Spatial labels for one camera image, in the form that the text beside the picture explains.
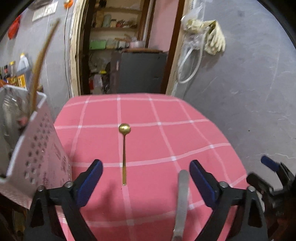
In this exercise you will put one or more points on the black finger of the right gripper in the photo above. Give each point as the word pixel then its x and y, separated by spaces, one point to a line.
pixel 259 184

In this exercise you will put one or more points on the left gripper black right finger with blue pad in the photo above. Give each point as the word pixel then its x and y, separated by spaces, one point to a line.
pixel 248 222

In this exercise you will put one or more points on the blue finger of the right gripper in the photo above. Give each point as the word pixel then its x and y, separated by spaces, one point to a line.
pixel 283 173

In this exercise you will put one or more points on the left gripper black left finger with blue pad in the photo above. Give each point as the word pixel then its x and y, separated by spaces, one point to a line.
pixel 43 222

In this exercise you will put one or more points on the steel butter knife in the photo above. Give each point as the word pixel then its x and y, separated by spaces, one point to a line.
pixel 182 205

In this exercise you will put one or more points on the gold long-handled spoon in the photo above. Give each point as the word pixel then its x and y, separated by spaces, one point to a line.
pixel 124 129

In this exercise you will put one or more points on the wooden chopstick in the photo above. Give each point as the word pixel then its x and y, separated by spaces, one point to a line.
pixel 37 69

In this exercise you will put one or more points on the white perforated utensil holder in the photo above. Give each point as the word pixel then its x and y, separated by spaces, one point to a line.
pixel 33 157

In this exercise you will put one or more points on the pink checkered tablecloth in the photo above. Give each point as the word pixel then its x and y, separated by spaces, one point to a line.
pixel 166 135

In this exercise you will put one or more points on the cream rubber gloves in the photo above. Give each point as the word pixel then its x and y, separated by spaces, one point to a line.
pixel 210 31

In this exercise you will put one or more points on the large dark vinegar jug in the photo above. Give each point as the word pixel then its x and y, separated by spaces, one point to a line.
pixel 23 72

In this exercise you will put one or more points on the dark grey cabinet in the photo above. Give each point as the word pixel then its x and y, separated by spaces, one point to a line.
pixel 137 72

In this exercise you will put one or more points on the wooden cutting board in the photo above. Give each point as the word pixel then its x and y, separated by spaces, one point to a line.
pixel 141 50

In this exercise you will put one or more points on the small metal pot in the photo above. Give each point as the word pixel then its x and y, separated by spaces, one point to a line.
pixel 137 44

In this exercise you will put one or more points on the red plastic bag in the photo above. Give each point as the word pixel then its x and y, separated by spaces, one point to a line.
pixel 13 29

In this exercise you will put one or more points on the wooden shelf unit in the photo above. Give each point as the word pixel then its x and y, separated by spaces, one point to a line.
pixel 117 23

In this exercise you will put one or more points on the white wall socket panel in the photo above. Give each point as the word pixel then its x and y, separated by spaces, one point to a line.
pixel 45 11

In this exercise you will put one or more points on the orange wall hook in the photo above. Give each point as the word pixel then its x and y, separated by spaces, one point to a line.
pixel 68 3

